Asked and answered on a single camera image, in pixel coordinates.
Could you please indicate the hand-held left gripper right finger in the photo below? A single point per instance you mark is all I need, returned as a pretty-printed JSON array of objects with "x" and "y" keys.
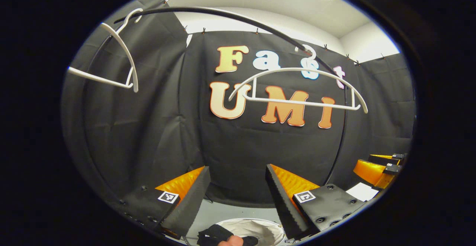
[{"x": 284, "y": 205}]

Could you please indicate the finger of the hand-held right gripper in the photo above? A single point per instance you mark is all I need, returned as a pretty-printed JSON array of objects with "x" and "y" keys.
[
  {"x": 392, "y": 169},
  {"x": 386, "y": 160}
]

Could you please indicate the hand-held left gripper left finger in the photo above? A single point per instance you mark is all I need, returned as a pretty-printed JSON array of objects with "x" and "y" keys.
[{"x": 189, "y": 205}]

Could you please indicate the white laundry hamper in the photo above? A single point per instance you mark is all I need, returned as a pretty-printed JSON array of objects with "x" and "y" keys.
[{"x": 267, "y": 231}]

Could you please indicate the black jacket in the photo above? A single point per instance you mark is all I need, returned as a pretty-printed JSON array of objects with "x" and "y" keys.
[{"x": 212, "y": 235}]

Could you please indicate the white plastic clothes hanger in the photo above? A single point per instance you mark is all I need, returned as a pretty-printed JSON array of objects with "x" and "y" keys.
[
  {"x": 297, "y": 103},
  {"x": 100, "y": 78}
]

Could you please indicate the black metal clothes rack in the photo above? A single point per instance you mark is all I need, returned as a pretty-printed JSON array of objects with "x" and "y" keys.
[{"x": 223, "y": 13}]

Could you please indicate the white paper sheet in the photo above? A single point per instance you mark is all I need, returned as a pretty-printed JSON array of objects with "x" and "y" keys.
[{"x": 362, "y": 192}]

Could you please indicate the black backdrop cloth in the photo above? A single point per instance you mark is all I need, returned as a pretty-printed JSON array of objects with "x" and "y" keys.
[{"x": 241, "y": 153}]

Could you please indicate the row of backdrop clips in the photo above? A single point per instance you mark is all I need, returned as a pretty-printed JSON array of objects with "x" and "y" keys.
[{"x": 203, "y": 30}]

